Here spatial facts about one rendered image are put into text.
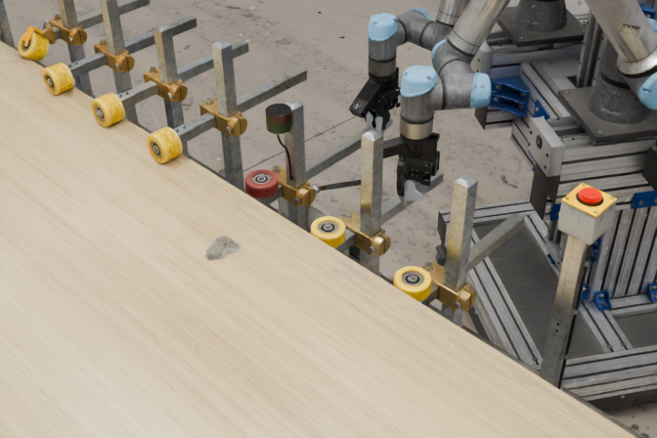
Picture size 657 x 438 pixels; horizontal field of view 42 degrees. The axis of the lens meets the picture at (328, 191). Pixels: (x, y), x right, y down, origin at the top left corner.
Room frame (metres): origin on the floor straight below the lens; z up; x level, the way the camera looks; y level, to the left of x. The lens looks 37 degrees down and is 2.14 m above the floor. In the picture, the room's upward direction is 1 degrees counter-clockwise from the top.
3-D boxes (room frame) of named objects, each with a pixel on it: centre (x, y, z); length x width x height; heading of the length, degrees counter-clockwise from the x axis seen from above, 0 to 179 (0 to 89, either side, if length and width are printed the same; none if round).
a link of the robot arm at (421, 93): (1.60, -0.20, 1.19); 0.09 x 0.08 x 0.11; 95
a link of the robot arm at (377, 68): (2.01, -0.14, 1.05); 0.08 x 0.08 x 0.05
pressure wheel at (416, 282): (1.32, -0.18, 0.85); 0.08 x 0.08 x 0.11
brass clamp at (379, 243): (1.56, -0.08, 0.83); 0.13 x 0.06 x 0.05; 45
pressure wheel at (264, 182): (1.69, 0.16, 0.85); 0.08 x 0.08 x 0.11
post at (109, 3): (2.24, 0.61, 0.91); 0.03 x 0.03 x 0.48; 45
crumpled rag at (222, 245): (1.43, 0.24, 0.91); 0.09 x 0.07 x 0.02; 129
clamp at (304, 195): (1.73, 0.10, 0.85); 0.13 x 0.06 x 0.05; 45
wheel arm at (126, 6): (2.54, 0.73, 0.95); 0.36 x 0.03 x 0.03; 135
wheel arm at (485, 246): (1.46, -0.31, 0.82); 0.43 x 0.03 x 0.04; 135
